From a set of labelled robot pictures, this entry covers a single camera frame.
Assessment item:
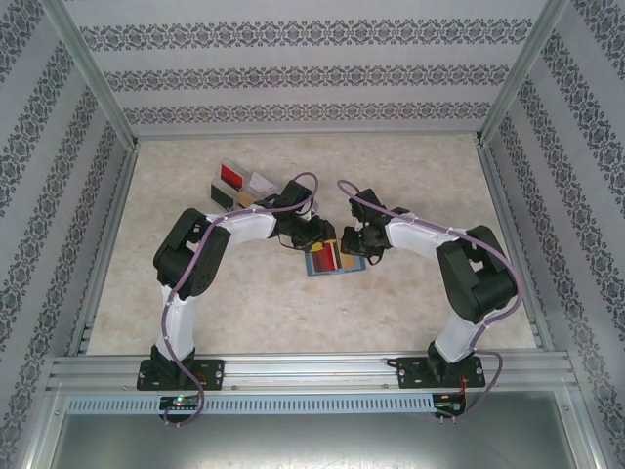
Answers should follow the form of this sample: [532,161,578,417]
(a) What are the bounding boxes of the grey metal sheet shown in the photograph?
[28,390,600,469]

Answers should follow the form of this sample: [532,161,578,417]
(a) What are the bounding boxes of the plain black card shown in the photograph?
[209,183,235,207]

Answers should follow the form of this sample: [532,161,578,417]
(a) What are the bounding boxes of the white card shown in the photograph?
[247,171,275,195]

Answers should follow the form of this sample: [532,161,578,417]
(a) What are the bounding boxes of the small controller board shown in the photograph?
[436,395,468,416]
[159,395,204,416]

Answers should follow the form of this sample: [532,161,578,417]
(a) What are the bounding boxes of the aluminium mounting rail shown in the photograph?
[46,354,577,392]

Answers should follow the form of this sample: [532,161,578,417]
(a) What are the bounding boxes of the red striped card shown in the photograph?
[311,242,342,273]

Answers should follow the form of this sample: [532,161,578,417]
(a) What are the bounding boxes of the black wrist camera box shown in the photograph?
[308,218,338,241]
[340,225,365,256]

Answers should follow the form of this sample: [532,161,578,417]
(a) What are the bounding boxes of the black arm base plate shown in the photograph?
[138,358,227,392]
[396,356,487,391]

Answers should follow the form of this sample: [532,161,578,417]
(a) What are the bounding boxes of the grey slotted cable duct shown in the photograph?
[65,394,436,414]

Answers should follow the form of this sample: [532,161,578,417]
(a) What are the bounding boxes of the aluminium side rail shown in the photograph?
[476,141,556,351]
[67,144,141,356]

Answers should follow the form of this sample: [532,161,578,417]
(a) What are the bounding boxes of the aluminium frame post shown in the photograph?
[476,0,572,148]
[41,0,143,150]

